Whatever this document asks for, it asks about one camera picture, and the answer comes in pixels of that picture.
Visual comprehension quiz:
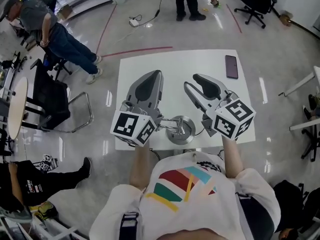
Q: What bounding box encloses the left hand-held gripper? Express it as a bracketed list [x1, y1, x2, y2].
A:
[110, 70, 165, 147]

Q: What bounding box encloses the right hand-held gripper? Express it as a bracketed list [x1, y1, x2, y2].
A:
[183, 73, 257, 142]

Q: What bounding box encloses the silver metal desk lamp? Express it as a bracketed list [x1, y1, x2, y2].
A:
[156, 115, 197, 145]

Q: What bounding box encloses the person's right forearm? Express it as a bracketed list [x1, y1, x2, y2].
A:
[221, 136, 245, 179]

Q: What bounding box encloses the person's left forearm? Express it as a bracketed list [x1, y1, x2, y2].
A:
[129, 143, 154, 191]

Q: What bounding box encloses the black shoulder bag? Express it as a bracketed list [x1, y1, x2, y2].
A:
[237, 193, 276, 240]

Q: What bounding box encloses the dark smartphone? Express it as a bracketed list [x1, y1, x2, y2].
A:
[224, 54, 239, 80]

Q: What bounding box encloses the black cantilever chair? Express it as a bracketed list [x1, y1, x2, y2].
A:
[26, 58, 94, 134]

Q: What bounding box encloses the person's white printed t-shirt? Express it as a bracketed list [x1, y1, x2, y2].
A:
[89, 151, 281, 240]

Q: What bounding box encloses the brown cardboard box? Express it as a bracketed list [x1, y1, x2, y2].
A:
[279, 13, 293, 27]

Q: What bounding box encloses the round wooden table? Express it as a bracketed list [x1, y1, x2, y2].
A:
[7, 76, 28, 140]

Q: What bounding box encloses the black and yellow bag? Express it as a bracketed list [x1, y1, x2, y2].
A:
[37, 200, 59, 220]

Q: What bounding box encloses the white metal rack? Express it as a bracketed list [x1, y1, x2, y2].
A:
[0, 216, 83, 240]

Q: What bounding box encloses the black shoulder strap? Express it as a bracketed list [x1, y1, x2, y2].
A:
[119, 211, 140, 240]

